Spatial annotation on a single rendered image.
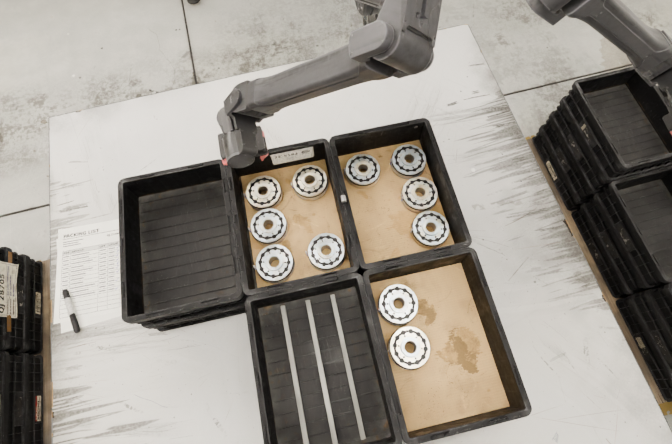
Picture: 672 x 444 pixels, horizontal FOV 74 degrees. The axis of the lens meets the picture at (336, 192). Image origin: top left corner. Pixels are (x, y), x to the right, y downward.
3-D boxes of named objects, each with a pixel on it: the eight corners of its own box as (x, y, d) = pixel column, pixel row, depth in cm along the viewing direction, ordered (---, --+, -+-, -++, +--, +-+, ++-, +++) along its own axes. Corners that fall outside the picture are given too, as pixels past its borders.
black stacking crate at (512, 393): (360, 281, 124) (361, 271, 113) (462, 258, 126) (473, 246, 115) (399, 440, 108) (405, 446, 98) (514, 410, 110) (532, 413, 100)
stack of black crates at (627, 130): (529, 138, 216) (572, 80, 175) (585, 124, 219) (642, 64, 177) (566, 213, 201) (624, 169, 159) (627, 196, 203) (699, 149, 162)
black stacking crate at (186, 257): (136, 196, 135) (118, 180, 125) (233, 176, 137) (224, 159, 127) (142, 329, 120) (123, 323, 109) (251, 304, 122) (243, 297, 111)
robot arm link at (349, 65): (434, 36, 66) (387, 9, 58) (434, 74, 65) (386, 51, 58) (265, 97, 97) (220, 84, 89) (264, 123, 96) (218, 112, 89)
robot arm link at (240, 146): (272, 95, 93) (236, 84, 87) (284, 141, 89) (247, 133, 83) (243, 127, 101) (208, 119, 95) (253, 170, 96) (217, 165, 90)
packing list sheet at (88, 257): (52, 231, 143) (51, 231, 142) (125, 213, 145) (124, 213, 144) (53, 335, 130) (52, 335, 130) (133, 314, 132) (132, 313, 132)
